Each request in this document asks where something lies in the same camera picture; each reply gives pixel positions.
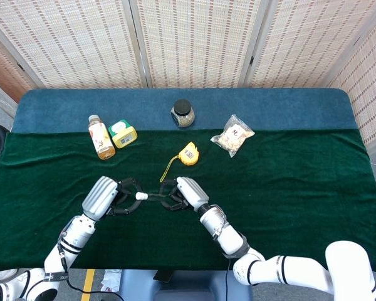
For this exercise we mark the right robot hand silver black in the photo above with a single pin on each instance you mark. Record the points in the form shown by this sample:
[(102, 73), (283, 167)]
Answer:
[(191, 192)]

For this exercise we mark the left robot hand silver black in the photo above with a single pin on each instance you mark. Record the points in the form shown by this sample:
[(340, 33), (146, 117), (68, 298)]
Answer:
[(100, 197)]

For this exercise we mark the clear glass test tube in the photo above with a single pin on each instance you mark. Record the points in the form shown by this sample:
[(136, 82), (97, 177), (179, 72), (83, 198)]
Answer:
[(155, 196)]

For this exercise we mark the small white cap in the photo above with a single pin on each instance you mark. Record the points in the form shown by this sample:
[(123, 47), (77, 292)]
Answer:
[(141, 196)]

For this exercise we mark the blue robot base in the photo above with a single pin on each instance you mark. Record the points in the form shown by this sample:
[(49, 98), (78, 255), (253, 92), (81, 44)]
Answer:
[(188, 285)]

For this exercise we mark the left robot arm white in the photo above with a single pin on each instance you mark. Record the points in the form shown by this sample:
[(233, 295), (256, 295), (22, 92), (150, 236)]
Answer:
[(75, 238)]

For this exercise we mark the amber tea drink bottle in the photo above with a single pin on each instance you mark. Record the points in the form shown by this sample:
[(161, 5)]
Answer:
[(101, 141)]

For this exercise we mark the yellow box with green-white lid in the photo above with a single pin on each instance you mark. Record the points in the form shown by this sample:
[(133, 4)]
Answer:
[(122, 135)]

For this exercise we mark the clear plastic bag of snacks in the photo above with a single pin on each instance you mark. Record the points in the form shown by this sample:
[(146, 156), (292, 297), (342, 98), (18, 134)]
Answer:
[(233, 136)]

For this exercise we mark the white crumpled paper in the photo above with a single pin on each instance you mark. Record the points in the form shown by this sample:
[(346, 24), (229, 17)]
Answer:
[(109, 280)]

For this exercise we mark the glass jar with black lid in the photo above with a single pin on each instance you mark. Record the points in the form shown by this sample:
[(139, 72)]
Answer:
[(182, 108)]

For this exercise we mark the black flat phone-like object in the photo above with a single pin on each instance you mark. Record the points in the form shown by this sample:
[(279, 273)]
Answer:
[(163, 276)]

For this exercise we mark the dark green velvet cloth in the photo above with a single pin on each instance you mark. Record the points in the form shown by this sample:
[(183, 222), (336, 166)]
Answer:
[(285, 200)]

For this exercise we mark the blue table cover cloth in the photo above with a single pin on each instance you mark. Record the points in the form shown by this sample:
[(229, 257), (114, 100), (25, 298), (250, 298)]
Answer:
[(269, 106)]

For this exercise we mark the woven bamboo screen panel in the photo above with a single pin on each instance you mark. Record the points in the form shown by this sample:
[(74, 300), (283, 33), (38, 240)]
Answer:
[(72, 40), (366, 87), (3, 72), (197, 40), (307, 40)]

